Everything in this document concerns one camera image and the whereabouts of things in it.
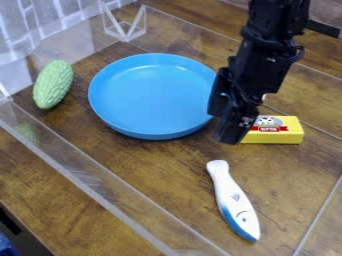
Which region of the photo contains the green bitter gourd toy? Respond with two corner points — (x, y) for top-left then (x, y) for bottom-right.
(31, 60), (73, 109)

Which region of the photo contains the clear acrylic enclosure wall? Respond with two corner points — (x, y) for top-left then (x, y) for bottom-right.
(0, 0), (342, 256)

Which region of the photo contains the white and blue toy fish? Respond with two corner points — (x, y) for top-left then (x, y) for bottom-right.
(205, 160), (260, 242)

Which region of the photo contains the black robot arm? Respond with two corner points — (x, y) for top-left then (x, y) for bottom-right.
(206, 0), (309, 144)

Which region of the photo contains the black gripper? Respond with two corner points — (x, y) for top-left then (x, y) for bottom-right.
(206, 27), (304, 145)

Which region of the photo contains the clear acrylic corner bracket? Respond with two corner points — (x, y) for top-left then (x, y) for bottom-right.
(98, 0), (146, 42)

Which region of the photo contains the yellow butter brick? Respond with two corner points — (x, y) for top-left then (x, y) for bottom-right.
(241, 115), (304, 144)

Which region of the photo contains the blue round tray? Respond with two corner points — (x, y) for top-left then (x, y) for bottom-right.
(88, 53), (214, 140)

